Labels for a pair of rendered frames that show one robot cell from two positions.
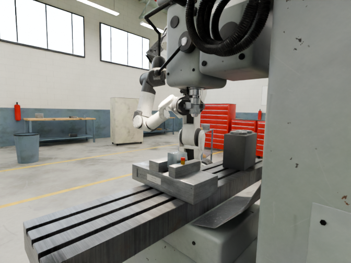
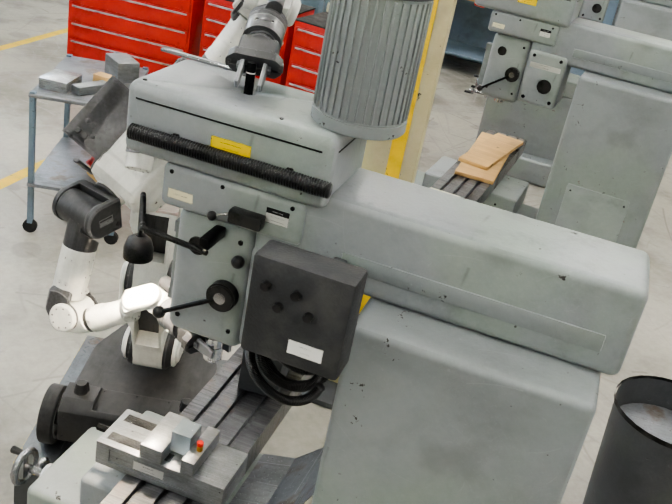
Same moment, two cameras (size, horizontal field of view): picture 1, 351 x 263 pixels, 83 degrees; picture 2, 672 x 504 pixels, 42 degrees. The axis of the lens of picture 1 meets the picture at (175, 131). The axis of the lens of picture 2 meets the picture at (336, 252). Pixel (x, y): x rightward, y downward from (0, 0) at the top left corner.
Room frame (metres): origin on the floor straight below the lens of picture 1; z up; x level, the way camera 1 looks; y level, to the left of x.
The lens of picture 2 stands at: (-0.86, 0.61, 2.47)
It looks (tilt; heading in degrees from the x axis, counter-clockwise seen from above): 27 degrees down; 330
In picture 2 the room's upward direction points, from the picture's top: 11 degrees clockwise
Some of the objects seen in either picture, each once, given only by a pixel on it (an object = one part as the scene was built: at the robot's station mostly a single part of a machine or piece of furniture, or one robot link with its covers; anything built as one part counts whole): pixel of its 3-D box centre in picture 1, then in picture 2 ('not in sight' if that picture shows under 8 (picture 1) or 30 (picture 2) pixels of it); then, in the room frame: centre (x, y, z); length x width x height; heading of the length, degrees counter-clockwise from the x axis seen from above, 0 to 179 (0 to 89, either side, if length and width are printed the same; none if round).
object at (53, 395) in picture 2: not in sight; (53, 413); (1.58, 0.16, 0.50); 0.20 x 0.05 x 0.20; 152
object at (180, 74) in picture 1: (197, 48); (226, 264); (0.85, -0.08, 1.47); 0.21 x 0.19 x 0.32; 136
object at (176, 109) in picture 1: (186, 106); (191, 329); (0.93, -0.05, 1.23); 0.13 x 0.12 x 0.10; 111
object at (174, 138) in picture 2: not in sight; (228, 159); (0.72, 0.00, 1.79); 0.45 x 0.04 x 0.04; 46
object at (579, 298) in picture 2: not in sight; (447, 255); (0.50, -0.44, 1.66); 0.80 x 0.23 x 0.20; 46
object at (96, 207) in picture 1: (197, 187); (204, 453); (0.88, -0.10, 0.87); 1.24 x 0.23 x 0.08; 136
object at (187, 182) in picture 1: (171, 172); (172, 451); (0.80, 0.01, 0.96); 0.35 x 0.15 x 0.11; 46
